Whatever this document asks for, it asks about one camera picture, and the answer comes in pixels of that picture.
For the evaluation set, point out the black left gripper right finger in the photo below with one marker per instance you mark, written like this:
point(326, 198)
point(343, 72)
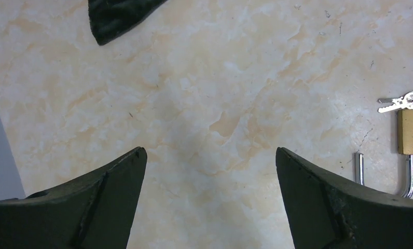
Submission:
point(325, 210)

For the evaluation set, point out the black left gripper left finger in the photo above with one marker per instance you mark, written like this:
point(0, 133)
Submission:
point(95, 210)

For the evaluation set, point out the brass padlock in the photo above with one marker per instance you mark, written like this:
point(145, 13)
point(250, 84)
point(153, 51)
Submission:
point(400, 161)

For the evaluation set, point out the silver padlock keys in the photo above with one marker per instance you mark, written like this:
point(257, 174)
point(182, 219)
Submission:
point(403, 102)

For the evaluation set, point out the black floral plush blanket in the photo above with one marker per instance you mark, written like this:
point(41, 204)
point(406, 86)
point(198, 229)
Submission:
point(110, 19)

